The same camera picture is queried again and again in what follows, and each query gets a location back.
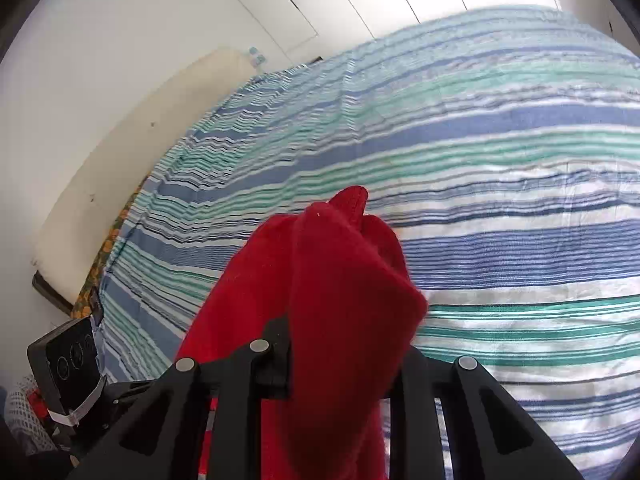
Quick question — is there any dark wooden bed frame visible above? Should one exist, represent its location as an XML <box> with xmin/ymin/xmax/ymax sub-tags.
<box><xmin>32</xmin><ymin>270</ymin><xmax>77</xmax><ymax>317</ymax></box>

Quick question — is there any orange floral bed sheet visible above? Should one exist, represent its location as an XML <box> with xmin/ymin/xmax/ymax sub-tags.
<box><xmin>70</xmin><ymin>175</ymin><xmax>152</xmax><ymax>322</ymax></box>

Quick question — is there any striped blue green bed cover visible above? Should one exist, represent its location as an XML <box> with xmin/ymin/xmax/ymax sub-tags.
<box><xmin>97</xmin><ymin>4</ymin><xmax>640</xmax><ymax>480</ymax></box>

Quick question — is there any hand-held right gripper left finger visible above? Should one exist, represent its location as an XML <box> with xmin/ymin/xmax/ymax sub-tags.
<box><xmin>65</xmin><ymin>316</ymin><xmax>293</xmax><ymax>480</ymax></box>

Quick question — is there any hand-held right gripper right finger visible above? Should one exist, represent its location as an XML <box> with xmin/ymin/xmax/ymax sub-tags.
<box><xmin>387</xmin><ymin>344</ymin><xmax>586</xmax><ymax>480</ymax></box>

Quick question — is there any red sweater with white figure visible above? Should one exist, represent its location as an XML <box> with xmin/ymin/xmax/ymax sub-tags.
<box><xmin>175</xmin><ymin>186</ymin><xmax>430</xmax><ymax>480</ymax></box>

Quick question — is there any cream padded headboard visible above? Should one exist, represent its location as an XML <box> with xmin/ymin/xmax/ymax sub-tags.
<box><xmin>32</xmin><ymin>47</ymin><xmax>262</xmax><ymax>287</ymax></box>

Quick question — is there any white mesh cloth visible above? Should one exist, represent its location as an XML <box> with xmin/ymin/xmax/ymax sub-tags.
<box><xmin>4</xmin><ymin>375</ymin><xmax>57</xmax><ymax>457</ymax></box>

